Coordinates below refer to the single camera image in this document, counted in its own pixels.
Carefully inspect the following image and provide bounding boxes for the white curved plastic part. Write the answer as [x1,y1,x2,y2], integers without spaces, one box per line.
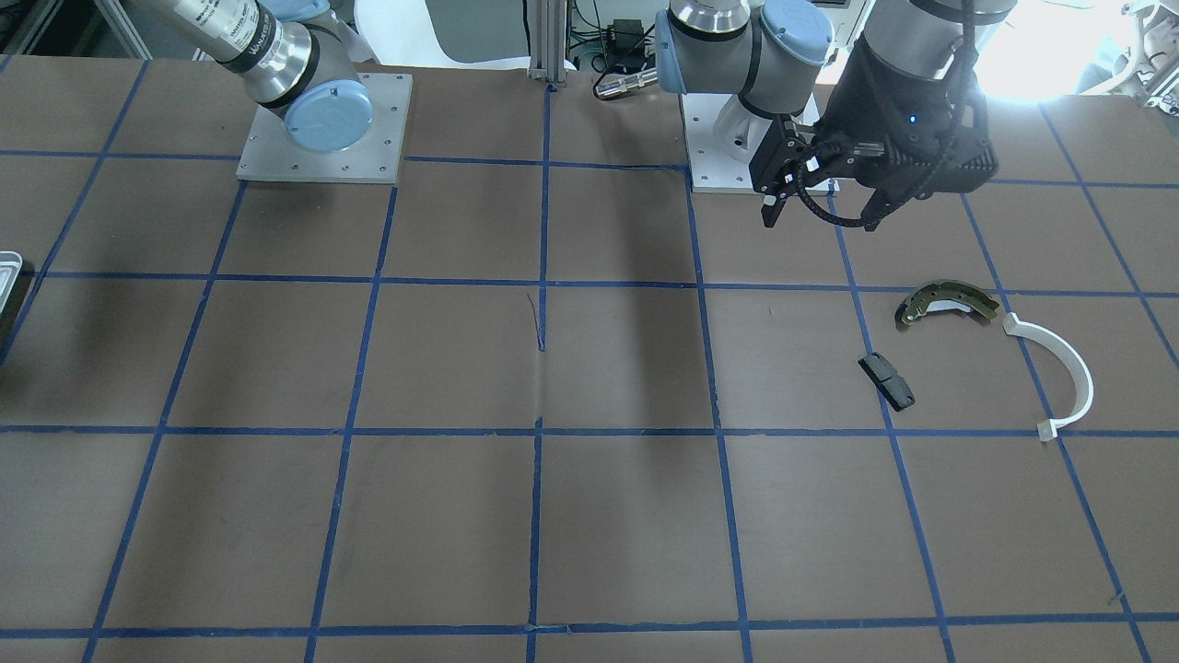
[1001,311,1095,442]

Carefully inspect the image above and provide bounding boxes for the olive brake shoe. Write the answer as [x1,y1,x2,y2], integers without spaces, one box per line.
[895,280,999,327]

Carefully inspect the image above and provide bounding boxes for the aluminium frame post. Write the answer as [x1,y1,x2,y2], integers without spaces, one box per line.
[522,0,569,88]

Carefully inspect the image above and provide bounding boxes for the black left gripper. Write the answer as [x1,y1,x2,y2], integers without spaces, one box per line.
[750,37,997,230]

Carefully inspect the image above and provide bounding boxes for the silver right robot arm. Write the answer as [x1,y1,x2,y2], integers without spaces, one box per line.
[139,1,374,155]

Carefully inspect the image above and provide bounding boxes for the black brake pad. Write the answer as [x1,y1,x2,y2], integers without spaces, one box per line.
[858,352,916,412]

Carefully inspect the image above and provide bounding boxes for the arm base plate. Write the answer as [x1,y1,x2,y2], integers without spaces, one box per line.
[236,73,414,185]
[681,93,771,193]

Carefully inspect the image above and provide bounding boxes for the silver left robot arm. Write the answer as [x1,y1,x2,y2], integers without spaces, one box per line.
[653,1,1015,232]

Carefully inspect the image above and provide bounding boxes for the silver metal tray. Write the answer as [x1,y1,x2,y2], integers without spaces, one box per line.
[0,250,24,316]

